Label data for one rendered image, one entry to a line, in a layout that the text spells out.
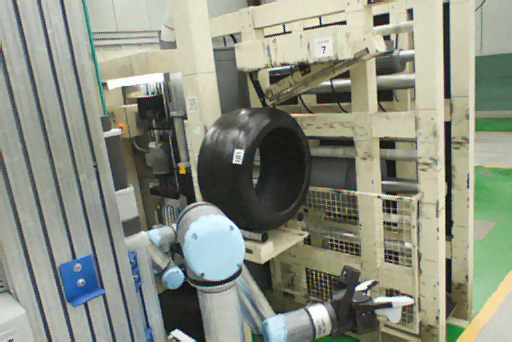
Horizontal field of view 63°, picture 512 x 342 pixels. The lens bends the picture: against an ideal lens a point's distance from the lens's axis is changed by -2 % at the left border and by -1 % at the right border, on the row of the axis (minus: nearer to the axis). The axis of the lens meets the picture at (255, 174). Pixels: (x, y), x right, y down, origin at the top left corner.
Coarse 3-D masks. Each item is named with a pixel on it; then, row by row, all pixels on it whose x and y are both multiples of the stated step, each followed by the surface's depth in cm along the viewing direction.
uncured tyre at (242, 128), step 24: (216, 120) 194; (240, 120) 182; (264, 120) 182; (288, 120) 194; (216, 144) 182; (240, 144) 175; (264, 144) 224; (288, 144) 219; (216, 168) 179; (240, 168) 174; (264, 168) 226; (288, 168) 223; (216, 192) 182; (240, 192) 176; (264, 192) 226; (288, 192) 220; (240, 216) 182; (264, 216) 186; (288, 216) 199
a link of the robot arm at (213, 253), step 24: (192, 216) 87; (216, 216) 84; (192, 240) 79; (216, 240) 80; (240, 240) 82; (192, 264) 79; (216, 264) 81; (240, 264) 83; (216, 288) 83; (216, 312) 86; (240, 312) 90; (216, 336) 87; (240, 336) 89
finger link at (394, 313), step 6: (378, 300) 99; (384, 300) 98; (390, 300) 98; (396, 300) 98; (402, 300) 98; (408, 300) 98; (396, 306) 97; (378, 312) 99; (384, 312) 99; (390, 312) 99; (396, 312) 98; (390, 318) 99; (396, 318) 99
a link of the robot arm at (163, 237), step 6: (162, 228) 159; (168, 228) 160; (150, 234) 154; (156, 234) 155; (162, 234) 156; (168, 234) 158; (174, 234) 160; (156, 240) 154; (162, 240) 156; (168, 240) 158; (174, 240) 160; (162, 246) 156; (168, 246) 159
